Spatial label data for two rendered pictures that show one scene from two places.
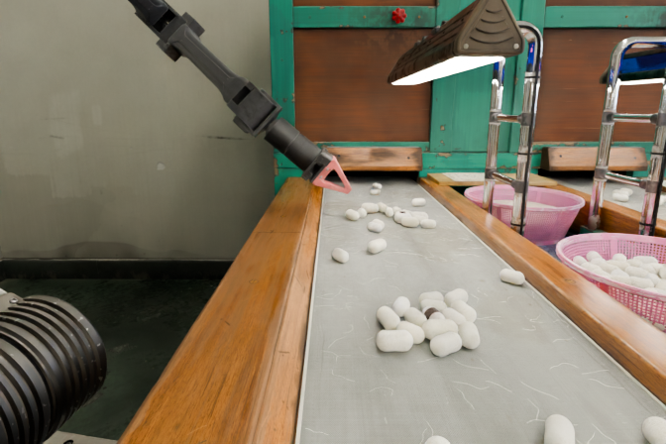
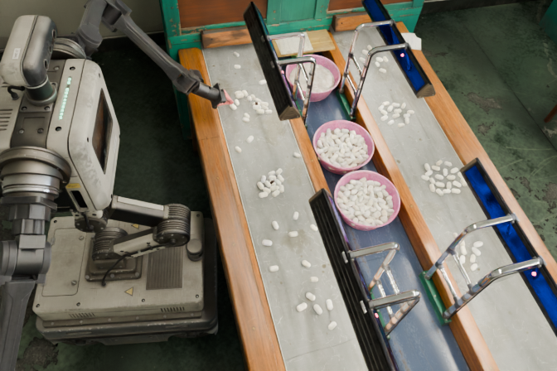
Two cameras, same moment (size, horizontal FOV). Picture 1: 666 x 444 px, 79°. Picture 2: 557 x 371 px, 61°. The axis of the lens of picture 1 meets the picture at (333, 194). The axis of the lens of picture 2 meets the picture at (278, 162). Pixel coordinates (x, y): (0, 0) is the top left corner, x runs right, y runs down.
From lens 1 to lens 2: 1.53 m
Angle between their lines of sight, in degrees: 45
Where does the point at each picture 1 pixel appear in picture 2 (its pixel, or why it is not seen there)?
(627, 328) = (318, 182)
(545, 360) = (298, 192)
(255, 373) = (236, 214)
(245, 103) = (183, 84)
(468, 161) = (289, 26)
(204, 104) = not seen: outside the picture
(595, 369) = (308, 194)
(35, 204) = not seen: outside the picture
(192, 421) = (230, 228)
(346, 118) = (213, 12)
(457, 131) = (283, 11)
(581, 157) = (353, 21)
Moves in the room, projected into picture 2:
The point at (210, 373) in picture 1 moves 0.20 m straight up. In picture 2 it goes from (226, 216) to (225, 188)
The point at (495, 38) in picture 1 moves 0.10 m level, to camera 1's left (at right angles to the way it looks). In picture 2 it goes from (291, 116) to (264, 120)
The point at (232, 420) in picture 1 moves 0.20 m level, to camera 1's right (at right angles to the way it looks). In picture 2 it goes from (237, 226) to (288, 215)
